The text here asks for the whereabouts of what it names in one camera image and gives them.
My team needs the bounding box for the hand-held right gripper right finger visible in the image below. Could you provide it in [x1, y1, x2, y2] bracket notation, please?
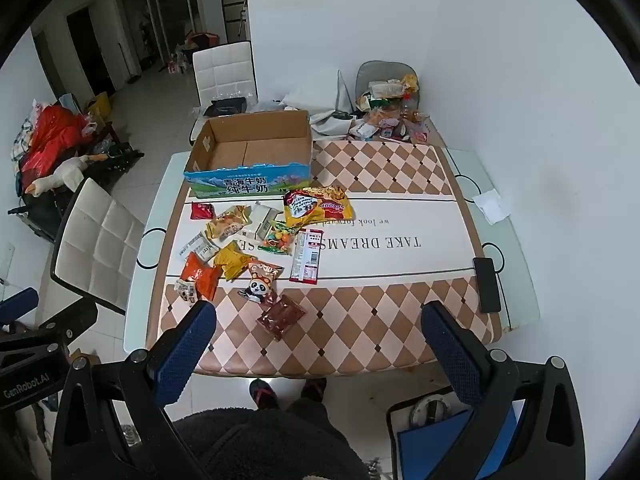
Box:
[420, 301, 586, 480]

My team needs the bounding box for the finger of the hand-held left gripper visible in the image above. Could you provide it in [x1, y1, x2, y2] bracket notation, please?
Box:
[0, 287, 40, 326]
[37, 301, 98, 348]

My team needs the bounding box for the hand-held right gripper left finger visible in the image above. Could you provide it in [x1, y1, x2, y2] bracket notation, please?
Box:
[51, 300, 218, 480]

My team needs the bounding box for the small white figure packet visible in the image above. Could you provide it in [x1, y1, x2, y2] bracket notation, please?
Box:
[174, 279, 199, 306]

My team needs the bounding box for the orange snack packet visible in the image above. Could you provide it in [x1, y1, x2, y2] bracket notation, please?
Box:
[180, 252, 223, 301]

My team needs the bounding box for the yellow snack packet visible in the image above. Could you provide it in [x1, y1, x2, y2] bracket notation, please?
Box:
[213, 241, 257, 282]

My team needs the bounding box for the dark red snack packet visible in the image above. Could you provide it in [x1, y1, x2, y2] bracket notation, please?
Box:
[256, 294, 306, 342]

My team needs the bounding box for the clear white cookie packet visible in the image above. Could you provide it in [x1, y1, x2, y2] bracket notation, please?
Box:
[176, 232, 221, 262]

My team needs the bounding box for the panda print snack packet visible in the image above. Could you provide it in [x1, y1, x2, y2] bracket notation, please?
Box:
[236, 260, 284, 305]

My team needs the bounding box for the yellow clear bread packet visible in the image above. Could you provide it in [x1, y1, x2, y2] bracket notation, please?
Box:
[206, 206, 253, 240]

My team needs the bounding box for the colourful candy bag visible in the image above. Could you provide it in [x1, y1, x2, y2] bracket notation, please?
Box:
[258, 220, 297, 256]

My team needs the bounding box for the white snack packet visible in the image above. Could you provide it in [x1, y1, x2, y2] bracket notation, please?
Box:
[243, 202, 282, 241]

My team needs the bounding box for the long red white packet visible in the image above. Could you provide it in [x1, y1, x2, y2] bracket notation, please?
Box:
[289, 228, 324, 286]

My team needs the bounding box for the cardboard box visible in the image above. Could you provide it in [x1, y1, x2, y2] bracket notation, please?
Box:
[183, 110, 314, 198]

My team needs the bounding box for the large yellow red chips bag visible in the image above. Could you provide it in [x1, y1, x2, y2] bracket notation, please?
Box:
[283, 186, 355, 228]

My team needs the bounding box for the black phone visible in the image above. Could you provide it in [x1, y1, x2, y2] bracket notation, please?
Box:
[473, 257, 502, 313]

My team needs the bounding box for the white padded chair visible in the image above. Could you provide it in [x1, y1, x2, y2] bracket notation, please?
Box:
[50, 177, 147, 316]
[190, 40, 259, 146]

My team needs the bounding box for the checkered tablecloth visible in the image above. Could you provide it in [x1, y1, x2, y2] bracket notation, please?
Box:
[145, 139, 503, 377]

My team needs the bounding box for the person's left shoe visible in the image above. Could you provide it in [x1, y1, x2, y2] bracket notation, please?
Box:
[249, 379, 281, 411]

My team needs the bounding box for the person's shoe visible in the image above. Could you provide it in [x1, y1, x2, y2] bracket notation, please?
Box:
[249, 379, 281, 411]
[300, 377, 328, 403]

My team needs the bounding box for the person's dark fleece clothing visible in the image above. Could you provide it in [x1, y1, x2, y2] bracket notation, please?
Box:
[172, 407, 368, 480]

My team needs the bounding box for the person's right shoe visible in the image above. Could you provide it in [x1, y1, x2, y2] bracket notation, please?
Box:
[300, 377, 328, 403]

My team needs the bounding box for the white goose plush toy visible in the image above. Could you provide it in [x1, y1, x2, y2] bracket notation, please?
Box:
[25, 152, 108, 197]

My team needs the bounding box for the white tissue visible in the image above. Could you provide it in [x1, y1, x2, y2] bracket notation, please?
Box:
[472, 188, 513, 225]

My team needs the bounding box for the plaid cloth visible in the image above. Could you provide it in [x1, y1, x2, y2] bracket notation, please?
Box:
[11, 120, 33, 161]

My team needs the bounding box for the flat brown cardboard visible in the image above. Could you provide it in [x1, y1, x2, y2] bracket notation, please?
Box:
[422, 115, 448, 147]

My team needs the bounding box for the pile of snack packets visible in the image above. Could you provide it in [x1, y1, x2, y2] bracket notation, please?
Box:
[350, 74, 432, 145]

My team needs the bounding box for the grey chair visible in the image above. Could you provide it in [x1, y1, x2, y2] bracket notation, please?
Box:
[356, 60, 420, 111]

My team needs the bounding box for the orange black bag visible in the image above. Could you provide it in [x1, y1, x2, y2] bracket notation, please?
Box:
[186, 32, 221, 51]

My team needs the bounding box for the glass sliding door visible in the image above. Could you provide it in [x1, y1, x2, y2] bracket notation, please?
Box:
[116, 0, 201, 81]

